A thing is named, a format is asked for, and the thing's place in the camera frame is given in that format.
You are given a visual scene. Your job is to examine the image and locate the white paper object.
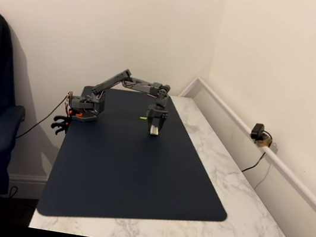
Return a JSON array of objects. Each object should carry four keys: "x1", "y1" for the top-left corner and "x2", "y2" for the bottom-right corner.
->
[{"x1": 149, "y1": 124, "x2": 161, "y2": 137}]

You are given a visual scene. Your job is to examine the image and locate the dark navy desk mat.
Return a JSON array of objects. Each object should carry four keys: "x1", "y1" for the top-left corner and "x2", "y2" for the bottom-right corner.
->
[{"x1": 35, "y1": 77, "x2": 245, "y2": 237}]

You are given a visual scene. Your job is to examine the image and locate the black table clamp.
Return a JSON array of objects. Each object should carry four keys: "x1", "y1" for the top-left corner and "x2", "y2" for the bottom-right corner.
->
[
  {"x1": 49, "y1": 121, "x2": 69, "y2": 137},
  {"x1": 52, "y1": 113, "x2": 72, "y2": 126}
]

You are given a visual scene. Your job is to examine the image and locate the black webcam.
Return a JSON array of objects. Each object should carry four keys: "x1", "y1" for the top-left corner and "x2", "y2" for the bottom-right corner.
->
[{"x1": 250, "y1": 122, "x2": 266, "y2": 141}]

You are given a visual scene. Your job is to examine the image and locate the white baseboard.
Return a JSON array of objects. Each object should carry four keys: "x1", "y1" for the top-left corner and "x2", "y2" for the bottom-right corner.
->
[{"x1": 5, "y1": 170, "x2": 49, "y2": 204}]

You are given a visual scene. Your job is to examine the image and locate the black webcam cable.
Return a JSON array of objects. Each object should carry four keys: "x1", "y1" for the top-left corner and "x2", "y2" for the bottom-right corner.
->
[{"x1": 241, "y1": 128, "x2": 274, "y2": 176}]

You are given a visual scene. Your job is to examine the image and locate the yellowish webcam mount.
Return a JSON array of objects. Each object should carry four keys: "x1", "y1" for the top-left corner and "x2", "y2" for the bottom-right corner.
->
[{"x1": 255, "y1": 134, "x2": 274, "y2": 150}]

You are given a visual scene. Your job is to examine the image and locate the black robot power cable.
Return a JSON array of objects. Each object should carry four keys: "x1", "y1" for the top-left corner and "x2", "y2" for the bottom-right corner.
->
[{"x1": 15, "y1": 89, "x2": 69, "y2": 146}]

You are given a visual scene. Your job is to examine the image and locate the thin white cable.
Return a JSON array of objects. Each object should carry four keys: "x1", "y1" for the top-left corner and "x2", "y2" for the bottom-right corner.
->
[{"x1": 254, "y1": 160, "x2": 272, "y2": 192}]

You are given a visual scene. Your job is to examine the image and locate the white wall rail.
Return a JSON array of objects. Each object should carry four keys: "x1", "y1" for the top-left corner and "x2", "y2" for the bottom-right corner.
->
[{"x1": 162, "y1": 74, "x2": 316, "y2": 224}]

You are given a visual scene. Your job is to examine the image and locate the black floor cable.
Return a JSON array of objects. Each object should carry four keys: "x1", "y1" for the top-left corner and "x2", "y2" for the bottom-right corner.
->
[{"x1": 0, "y1": 183, "x2": 20, "y2": 201}]

